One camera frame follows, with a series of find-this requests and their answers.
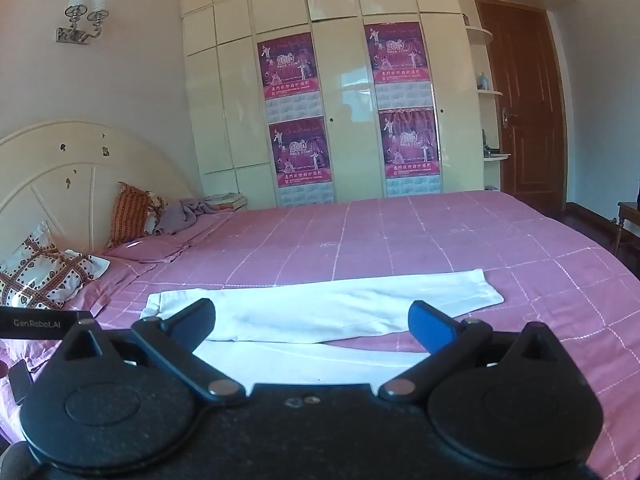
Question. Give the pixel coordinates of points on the heart print pillow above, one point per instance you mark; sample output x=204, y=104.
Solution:
x=45, y=272

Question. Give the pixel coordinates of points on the orange patterned pillow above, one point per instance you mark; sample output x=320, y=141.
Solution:
x=129, y=215

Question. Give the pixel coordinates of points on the purple calendar poster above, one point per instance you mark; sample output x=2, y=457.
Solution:
x=410, y=145
x=287, y=67
x=395, y=57
x=300, y=155

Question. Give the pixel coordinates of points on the bed with pink checked sheet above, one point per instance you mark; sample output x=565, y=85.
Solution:
x=380, y=240

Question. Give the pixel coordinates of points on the small blue bottle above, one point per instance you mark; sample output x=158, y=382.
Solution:
x=483, y=81

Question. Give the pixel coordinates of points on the stack of books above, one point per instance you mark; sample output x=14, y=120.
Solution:
x=227, y=202

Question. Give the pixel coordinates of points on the brown wooden door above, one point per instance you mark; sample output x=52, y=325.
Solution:
x=530, y=110

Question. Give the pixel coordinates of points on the twin shade wall lamp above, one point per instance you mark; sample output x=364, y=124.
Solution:
x=80, y=2

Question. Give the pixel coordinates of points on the white pants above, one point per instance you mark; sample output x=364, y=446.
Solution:
x=325, y=305

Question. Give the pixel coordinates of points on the small wooden side table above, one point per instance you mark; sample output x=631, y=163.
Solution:
x=625, y=215

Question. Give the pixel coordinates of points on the grey blanket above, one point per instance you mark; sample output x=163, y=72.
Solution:
x=185, y=215

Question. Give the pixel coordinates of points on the cream rounded headboard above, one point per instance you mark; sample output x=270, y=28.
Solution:
x=75, y=185

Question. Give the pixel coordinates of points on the white floral pillow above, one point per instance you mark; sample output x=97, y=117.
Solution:
x=156, y=212

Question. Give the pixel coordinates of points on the rounded corner shelf unit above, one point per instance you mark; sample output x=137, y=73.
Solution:
x=492, y=92

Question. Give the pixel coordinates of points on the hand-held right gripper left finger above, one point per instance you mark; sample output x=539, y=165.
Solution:
x=196, y=319

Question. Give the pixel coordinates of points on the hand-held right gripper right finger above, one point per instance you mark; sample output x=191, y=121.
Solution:
x=429, y=330

